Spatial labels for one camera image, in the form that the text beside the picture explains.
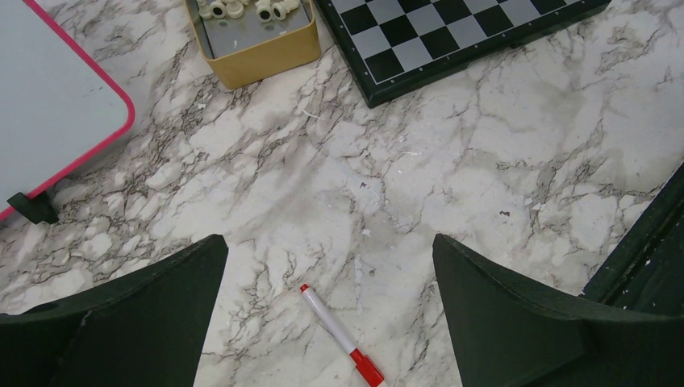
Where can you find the pile of white chess pieces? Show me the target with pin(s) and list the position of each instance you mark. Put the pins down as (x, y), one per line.
(265, 10)

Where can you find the black and silver chessboard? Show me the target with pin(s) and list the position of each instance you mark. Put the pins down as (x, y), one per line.
(393, 47)

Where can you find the gold tin tray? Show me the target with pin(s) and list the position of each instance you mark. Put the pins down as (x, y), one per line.
(245, 50)

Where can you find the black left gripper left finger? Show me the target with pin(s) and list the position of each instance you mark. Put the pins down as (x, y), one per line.
(146, 328)

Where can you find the white and red marker pen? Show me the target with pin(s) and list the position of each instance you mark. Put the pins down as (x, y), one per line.
(364, 365)

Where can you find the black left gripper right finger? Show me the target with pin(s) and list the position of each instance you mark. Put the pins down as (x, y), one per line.
(510, 330)

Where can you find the pink framed whiteboard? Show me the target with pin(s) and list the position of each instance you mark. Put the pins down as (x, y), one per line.
(59, 108)

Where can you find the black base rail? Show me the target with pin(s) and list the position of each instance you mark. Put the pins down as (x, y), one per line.
(644, 272)

